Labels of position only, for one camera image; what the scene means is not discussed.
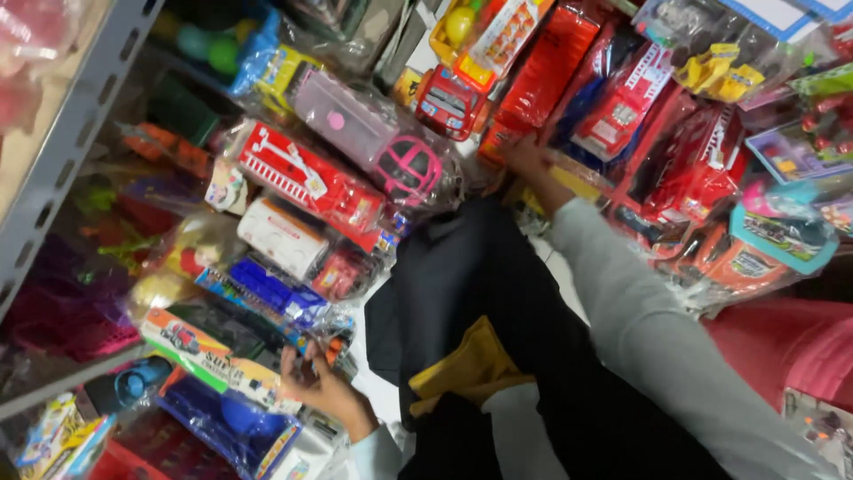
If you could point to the person's left hand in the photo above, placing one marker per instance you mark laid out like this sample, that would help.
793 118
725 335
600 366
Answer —
333 397

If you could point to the person's right hand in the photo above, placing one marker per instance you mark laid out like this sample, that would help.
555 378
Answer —
536 174

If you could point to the person's right fingers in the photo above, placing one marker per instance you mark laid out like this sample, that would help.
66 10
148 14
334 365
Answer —
522 152

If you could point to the person's left fingers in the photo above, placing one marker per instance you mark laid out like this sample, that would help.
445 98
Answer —
318 360

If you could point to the toy pack with colourful header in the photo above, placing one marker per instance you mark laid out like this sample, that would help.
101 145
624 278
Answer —
220 363

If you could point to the red toy box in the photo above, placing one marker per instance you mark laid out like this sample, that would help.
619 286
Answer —
546 73

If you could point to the blue toy truck pack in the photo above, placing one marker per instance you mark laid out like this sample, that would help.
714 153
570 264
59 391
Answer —
273 290

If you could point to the red and yellow toy truck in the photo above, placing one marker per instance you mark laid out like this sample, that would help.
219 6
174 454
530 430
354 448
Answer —
450 103

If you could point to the small red toy car pack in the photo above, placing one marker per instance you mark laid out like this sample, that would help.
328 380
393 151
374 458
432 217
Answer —
340 274

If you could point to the large blue toy pack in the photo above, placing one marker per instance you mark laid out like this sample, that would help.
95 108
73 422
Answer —
230 426

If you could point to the red fire engine toy pack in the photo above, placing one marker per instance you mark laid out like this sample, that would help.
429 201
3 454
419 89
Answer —
623 106

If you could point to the yellow toy in orange pack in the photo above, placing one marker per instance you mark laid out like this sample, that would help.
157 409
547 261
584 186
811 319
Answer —
486 37

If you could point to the white toy truck pack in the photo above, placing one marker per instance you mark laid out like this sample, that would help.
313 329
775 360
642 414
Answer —
283 237

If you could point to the person's black garment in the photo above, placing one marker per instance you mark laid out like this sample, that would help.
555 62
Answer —
466 280

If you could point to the pink toy truck pack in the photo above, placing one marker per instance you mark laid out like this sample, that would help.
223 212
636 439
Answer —
373 133

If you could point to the yellow cloth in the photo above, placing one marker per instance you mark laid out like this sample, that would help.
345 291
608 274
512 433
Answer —
470 370

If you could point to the yellow doll toy pack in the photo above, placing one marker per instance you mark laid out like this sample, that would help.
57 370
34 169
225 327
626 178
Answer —
190 257

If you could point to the red toy vehicle pack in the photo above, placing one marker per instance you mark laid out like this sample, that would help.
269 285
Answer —
693 166

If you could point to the red fire truck toy pack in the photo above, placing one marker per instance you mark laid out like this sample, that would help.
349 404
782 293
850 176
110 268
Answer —
306 180

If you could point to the red plastic basket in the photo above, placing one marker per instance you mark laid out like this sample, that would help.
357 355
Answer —
150 453

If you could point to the yellow excavator toy bag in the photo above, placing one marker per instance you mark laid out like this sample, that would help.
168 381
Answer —
723 73

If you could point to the yellow and blue toy pack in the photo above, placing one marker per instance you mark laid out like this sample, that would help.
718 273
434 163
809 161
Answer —
276 63

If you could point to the toy pack with teal header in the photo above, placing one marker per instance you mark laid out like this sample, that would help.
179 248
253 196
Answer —
766 246

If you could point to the yellow toy box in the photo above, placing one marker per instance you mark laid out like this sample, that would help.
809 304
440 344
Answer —
60 440

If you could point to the purple toy card pack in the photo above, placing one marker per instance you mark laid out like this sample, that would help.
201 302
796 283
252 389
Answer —
793 153

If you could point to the white card with blue edge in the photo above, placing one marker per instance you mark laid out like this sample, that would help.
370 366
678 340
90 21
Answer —
780 14

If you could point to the grey metal shelf rack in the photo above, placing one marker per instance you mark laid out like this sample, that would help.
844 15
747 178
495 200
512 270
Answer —
60 173

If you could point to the red cloth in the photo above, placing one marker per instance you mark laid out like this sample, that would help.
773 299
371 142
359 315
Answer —
786 346

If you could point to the clear toy pack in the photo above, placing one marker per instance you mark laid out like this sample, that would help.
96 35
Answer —
819 426

